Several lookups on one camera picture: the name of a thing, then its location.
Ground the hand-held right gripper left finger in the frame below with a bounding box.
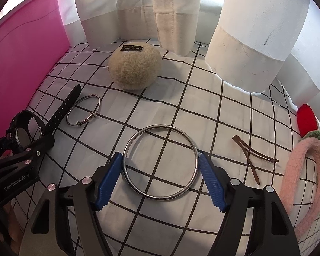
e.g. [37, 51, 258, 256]
[23, 151, 122, 256]

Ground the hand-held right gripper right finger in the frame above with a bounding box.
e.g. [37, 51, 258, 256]
[198, 153, 301, 256]

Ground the large silver bangle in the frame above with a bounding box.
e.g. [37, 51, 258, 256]
[123, 124, 199, 201]

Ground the black wrist watch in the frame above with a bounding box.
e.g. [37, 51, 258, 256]
[5, 84, 82, 153]

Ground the small silver clasp bangle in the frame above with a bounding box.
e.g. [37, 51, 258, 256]
[66, 93, 101, 126]

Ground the brown hair clip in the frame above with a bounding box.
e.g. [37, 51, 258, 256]
[232, 135, 279, 185]

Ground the pink fluffy headband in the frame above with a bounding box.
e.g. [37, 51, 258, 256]
[278, 138, 320, 238]

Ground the white grid tablecloth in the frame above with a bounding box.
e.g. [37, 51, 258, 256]
[10, 38, 320, 256]

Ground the pink plastic storage box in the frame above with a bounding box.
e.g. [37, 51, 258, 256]
[0, 0, 72, 163]

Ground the red knitted strawberry hair clip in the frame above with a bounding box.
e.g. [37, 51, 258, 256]
[297, 103, 320, 142]

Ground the beige fluffy ball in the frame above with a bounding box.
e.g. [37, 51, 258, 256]
[107, 43, 163, 90]

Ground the white curtain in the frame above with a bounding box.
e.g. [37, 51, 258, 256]
[56, 0, 320, 104]

